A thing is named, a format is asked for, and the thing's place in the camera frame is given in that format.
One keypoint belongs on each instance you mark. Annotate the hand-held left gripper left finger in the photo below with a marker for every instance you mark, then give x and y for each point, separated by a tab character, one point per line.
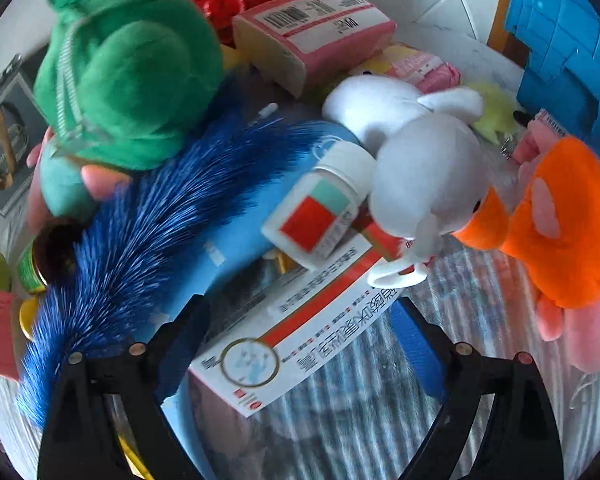
180	350

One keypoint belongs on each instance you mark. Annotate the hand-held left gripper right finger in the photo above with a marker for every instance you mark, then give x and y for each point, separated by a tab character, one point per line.
420	355

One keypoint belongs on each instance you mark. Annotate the white orange-striped medicine box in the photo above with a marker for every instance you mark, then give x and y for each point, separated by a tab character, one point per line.
300	325

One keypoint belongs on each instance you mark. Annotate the blue plastic crate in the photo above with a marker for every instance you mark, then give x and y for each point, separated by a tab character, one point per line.
570	25

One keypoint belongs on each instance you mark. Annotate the yellow plastic hanger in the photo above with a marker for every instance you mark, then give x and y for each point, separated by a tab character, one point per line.
132	455

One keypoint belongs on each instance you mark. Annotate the blue feather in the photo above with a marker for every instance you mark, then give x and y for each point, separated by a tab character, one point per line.
130	240

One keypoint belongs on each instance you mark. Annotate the light blue curved plastic piece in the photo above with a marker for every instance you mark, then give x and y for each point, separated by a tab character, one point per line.
230	240

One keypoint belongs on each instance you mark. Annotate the brown bottle green label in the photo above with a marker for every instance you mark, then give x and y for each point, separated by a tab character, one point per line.
42	260

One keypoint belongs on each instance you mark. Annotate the white duck plush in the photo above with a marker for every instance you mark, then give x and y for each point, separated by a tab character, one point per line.
420	175

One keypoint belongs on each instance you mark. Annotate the white pill bottle red label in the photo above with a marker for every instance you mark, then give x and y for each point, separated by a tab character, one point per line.
315	205

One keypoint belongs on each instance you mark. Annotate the pig plush orange dress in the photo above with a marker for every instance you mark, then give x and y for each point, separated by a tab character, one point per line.
565	220

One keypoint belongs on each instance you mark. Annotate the pink and teal plush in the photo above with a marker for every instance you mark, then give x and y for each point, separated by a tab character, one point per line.
62	190

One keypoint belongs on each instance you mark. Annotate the yellow-green small plush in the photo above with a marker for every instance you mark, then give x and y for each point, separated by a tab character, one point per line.
495	110

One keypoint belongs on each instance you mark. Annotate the white barcode box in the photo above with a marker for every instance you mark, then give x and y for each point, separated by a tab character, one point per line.
550	122

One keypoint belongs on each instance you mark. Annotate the black gift box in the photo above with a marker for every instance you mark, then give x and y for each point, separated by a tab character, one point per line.
5	140

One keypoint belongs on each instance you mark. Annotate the pink wrapped pack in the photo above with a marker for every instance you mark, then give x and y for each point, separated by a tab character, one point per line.
420	67

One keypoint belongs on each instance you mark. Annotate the dark green frog plush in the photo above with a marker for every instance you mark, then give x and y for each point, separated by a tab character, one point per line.
130	60

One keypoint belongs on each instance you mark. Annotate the pink medicine box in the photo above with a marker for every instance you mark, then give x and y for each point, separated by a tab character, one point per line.
320	35

